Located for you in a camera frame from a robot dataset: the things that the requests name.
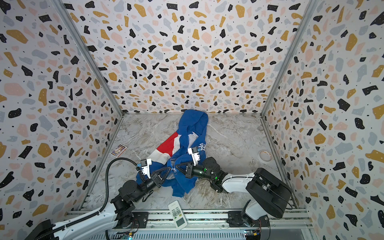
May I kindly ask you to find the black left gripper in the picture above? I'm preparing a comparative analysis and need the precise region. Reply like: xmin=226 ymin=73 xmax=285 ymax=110
xmin=132 ymin=166 xmax=170 ymax=205

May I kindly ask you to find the blue red white jacket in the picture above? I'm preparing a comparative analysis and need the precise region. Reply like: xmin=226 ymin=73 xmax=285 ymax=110
xmin=148 ymin=110 xmax=209 ymax=198

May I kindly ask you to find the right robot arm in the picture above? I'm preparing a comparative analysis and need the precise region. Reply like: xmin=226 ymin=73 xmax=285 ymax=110
xmin=175 ymin=158 xmax=292 ymax=227

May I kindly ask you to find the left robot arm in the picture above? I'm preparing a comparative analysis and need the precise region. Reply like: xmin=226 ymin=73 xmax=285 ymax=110
xmin=26 ymin=167 xmax=171 ymax=240

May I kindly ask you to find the small playing card box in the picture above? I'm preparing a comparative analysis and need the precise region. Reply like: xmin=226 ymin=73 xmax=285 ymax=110
xmin=110 ymin=144 xmax=127 ymax=158

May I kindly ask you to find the white remote control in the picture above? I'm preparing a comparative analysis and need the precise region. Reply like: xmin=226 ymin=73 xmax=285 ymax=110
xmin=168 ymin=201 xmax=188 ymax=230

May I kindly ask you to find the clear tape roll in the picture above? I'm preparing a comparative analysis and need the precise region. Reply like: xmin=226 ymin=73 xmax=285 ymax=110
xmin=259 ymin=150 xmax=273 ymax=162

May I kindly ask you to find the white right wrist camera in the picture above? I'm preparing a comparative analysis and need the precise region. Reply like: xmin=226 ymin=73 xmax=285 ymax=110
xmin=188 ymin=147 xmax=202 ymax=166

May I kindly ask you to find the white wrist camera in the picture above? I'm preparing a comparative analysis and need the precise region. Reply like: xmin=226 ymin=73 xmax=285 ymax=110
xmin=138 ymin=159 xmax=152 ymax=181
xmin=188 ymin=147 xmax=202 ymax=166

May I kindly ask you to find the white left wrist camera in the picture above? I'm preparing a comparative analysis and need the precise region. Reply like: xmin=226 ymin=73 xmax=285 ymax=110
xmin=138 ymin=159 xmax=152 ymax=181

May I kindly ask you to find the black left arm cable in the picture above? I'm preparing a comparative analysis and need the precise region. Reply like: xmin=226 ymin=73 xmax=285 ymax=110
xmin=100 ymin=157 xmax=142 ymax=214

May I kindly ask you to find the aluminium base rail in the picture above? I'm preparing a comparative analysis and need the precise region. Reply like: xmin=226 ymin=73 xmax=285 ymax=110
xmin=54 ymin=209 xmax=316 ymax=240

